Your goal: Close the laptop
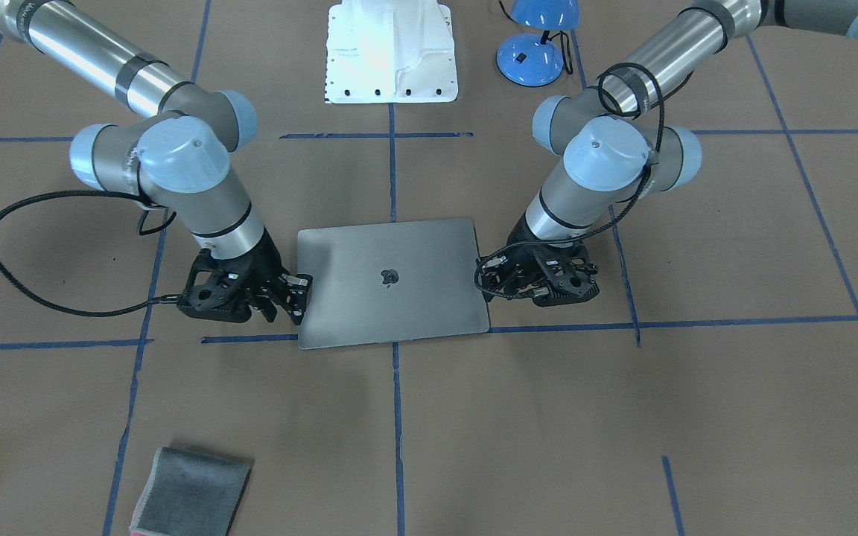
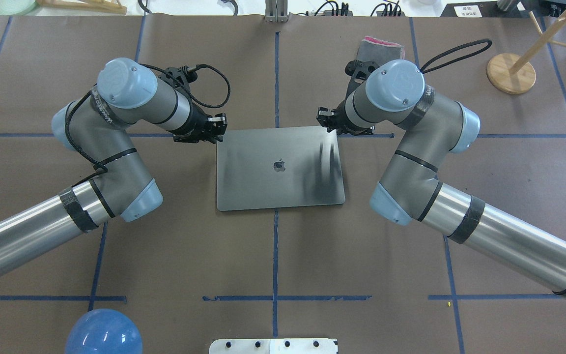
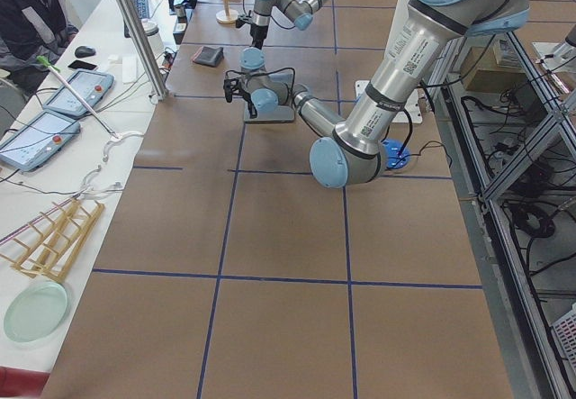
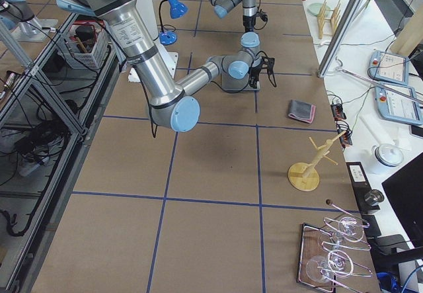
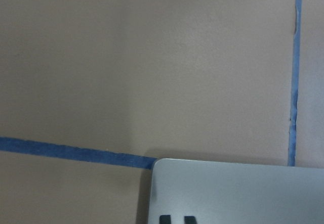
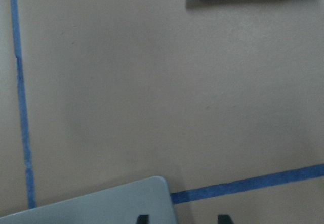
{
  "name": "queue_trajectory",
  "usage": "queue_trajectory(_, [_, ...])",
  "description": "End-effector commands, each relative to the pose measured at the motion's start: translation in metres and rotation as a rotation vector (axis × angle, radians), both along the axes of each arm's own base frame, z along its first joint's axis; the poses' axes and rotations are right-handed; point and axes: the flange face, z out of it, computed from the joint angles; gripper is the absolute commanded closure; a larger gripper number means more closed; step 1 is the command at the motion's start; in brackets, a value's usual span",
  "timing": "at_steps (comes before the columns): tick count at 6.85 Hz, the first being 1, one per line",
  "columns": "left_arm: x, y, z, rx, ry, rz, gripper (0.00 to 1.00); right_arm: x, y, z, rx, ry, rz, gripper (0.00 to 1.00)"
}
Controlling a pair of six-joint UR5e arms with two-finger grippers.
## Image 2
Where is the white label sign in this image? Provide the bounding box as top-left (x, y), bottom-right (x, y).
top-left (453, 4), bottom-right (482, 18)

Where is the left braided cable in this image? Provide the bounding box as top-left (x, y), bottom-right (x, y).
top-left (64, 63), bottom-right (231, 173)

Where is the grey laptop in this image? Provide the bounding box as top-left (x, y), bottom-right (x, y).
top-left (216, 126), bottom-right (346, 211)

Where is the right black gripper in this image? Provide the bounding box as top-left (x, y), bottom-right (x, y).
top-left (316, 101), bottom-right (374, 135)

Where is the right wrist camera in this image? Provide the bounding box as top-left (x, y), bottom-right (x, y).
top-left (344, 59), bottom-right (380, 98)

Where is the metal camera post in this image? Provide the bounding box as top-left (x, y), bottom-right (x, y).
top-left (264, 0), bottom-right (289, 23)

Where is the braided cable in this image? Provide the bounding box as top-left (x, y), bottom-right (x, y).
top-left (419, 38), bottom-right (493, 73)
top-left (64, 63), bottom-right (231, 173)

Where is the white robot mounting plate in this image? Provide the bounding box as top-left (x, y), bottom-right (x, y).
top-left (209, 338), bottom-right (339, 354)

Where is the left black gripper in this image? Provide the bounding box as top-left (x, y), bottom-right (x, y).
top-left (172, 103), bottom-right (227, 144)

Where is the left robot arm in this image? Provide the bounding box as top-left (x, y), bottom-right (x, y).
top-left (0, 58), bottom-right (227, 276)

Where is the green tape roll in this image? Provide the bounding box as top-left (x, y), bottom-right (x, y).
top-left (0, 0), bottom-right (37, 16)

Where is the wooden stand round base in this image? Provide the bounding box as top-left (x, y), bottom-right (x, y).
top-left (486, 0), bottom-right (566, 95)

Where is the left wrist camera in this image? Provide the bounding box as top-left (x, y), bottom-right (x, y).
top-left (159, 65), bottom-right (198, 92)

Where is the black cable bundle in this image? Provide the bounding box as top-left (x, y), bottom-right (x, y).
top-left (306, 1), bottom-right (403, 18)

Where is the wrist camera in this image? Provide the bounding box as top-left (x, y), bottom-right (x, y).
top-left (159, 65), bottom-right (198, 92)
top-left (344, 59), bottom-right (380, 98)

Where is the blue desk lamp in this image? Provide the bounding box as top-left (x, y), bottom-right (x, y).
top-left (64, 309), bottom-right (143, 354)

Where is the folded grey cloth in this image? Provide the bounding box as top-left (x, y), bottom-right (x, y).
top-left (355, 36), bottom-right (405, 65)

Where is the wooden rack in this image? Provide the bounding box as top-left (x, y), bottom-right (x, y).
top-left (35, 0), bottom-right (127, 15)

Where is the right braided cable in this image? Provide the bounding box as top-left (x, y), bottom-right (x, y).
top-left (419, 38), bottom-right (493, 73)

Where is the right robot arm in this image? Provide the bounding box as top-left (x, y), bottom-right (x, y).
top-left (316, 59), bottom-right (566, 300)

